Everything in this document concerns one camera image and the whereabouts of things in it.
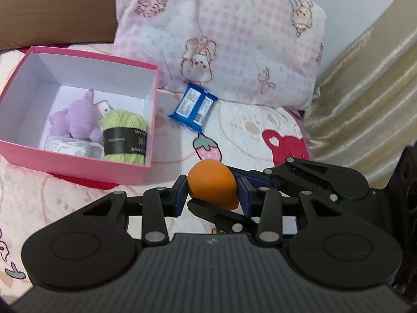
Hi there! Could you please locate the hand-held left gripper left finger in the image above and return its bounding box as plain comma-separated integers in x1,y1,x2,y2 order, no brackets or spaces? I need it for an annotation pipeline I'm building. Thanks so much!
78,174,190,246

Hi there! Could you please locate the pink checked quilt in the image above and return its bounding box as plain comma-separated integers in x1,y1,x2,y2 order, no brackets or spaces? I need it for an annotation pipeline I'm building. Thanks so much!
112,0,327,110

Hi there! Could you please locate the pink cardboard box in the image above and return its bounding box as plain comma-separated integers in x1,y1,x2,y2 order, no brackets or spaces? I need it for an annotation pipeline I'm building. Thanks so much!
0,46,160,184

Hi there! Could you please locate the clear plastic box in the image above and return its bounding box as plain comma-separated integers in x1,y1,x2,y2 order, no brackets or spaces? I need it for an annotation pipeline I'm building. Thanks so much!
44,134,105,159

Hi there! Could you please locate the green yarn ball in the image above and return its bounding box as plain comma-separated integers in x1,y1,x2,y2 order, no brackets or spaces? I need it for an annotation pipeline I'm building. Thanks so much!
99,110,150,164

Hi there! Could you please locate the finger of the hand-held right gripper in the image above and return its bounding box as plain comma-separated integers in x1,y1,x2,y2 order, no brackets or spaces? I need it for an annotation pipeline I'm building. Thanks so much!
187,198,261,236
228,157,341,203

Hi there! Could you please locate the beige curtain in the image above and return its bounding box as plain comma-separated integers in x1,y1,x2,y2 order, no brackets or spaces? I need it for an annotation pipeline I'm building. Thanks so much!
304,0,417,190

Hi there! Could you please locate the blue snack packet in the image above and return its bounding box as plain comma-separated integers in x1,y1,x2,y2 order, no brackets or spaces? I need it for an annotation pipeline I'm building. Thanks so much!
168,83,218,134

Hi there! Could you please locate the orange makeup sponge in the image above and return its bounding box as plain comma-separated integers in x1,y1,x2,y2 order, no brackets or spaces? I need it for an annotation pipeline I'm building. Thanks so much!
187,160,239,211

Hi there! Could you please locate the brown pillow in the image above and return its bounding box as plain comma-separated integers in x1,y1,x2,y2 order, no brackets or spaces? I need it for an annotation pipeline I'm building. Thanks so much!
0,0,119,51

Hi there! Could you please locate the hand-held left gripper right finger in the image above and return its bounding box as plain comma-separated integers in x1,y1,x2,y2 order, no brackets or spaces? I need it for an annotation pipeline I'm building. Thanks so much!
236,176,351,246

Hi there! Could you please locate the purple plush toy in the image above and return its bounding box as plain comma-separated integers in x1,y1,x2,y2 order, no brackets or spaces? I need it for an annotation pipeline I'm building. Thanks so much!
49,89,105,142

